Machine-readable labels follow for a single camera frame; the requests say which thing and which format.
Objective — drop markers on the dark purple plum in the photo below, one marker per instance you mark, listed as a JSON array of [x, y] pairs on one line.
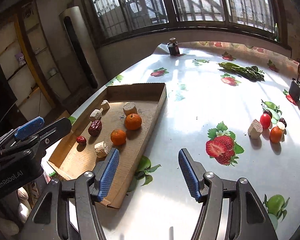
[[268, 112]]

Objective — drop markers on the beige chunk tray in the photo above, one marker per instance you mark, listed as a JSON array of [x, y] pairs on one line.
[[95, 115], [105, 105], [101, 149]]

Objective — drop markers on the red cherry tomato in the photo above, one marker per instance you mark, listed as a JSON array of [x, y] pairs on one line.
[[265, 120]]

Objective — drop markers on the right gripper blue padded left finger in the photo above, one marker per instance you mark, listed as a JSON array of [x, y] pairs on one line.
[[104, 174]]

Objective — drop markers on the large dried red date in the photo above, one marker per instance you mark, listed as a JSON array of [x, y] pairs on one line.
[[95, 128]]

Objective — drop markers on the orange tangerine far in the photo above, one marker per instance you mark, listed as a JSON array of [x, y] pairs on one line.
[[133, 122]]

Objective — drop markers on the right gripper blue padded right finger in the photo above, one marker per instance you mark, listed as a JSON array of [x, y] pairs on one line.
[[193, 173]]

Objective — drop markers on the small red date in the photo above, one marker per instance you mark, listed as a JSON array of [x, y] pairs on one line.
[[81, 140]]

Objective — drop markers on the beige chunk tray back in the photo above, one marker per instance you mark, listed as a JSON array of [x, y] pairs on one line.
[[105, 105]]

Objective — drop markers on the wooden wall shelf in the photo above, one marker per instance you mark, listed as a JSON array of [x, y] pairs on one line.
[[30, 68]]

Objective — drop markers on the beige chunk tray front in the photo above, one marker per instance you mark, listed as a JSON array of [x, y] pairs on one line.
[[101, 149]]

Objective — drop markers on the green leafy vegetable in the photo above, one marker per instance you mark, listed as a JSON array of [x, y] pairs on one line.
[[252, 73]]

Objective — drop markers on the black plant pot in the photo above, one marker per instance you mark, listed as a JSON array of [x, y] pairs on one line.
[[294, 90]]

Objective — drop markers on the white tower air conditioner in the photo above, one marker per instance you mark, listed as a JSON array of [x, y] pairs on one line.
[[82, 46]]

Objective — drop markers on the beige wedge chunk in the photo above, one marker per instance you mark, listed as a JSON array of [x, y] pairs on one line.
[[255, 129]]

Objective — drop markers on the beige cylinder piece far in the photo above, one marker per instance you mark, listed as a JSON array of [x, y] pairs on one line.
[[130, 108]]

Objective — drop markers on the orange tangerine from table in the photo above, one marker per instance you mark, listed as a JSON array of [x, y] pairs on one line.
[[276, 135]]

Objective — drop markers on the dark red date table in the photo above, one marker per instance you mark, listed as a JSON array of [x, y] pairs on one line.
[[282, 120]]

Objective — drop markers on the orange tangerine near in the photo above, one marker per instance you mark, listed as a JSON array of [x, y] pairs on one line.
[[118, 137]]

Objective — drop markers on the dark barred window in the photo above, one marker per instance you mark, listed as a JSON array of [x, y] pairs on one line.
[[115, 20]]

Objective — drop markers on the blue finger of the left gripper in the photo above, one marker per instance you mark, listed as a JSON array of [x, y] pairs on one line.
[[29, 128]]

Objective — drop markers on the small dark jar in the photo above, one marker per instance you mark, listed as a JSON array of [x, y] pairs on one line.
[[173, 47]]

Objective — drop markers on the green bottle on sill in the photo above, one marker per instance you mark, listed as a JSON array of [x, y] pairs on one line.
[[276, 29]]

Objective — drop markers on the shallow cardboard tray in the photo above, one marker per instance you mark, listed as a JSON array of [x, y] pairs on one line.
[[69, 159]]

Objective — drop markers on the round beige cake piece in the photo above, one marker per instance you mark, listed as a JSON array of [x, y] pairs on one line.
[[281, 125]]

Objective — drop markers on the beige chunk tray middle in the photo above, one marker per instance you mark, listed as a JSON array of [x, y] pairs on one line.
[[95, 115]]

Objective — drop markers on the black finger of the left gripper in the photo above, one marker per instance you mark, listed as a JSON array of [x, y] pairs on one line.
[[52, 133]]

